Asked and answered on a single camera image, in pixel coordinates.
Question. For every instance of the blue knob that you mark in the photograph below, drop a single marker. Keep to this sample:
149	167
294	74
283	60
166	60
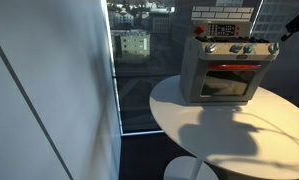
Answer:
248	48
210	48
235	48
273	48

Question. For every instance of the grey toy oven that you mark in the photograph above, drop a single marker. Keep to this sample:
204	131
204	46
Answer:
224	26

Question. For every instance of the red round oven button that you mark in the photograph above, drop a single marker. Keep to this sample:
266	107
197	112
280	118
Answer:
199	30

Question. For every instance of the round white table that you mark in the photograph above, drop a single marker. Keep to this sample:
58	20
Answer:
259	139

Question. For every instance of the white table base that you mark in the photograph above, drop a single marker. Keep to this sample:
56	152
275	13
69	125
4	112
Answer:
188	168

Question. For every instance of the red oven door handle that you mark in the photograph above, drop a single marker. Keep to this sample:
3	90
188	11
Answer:
233	67

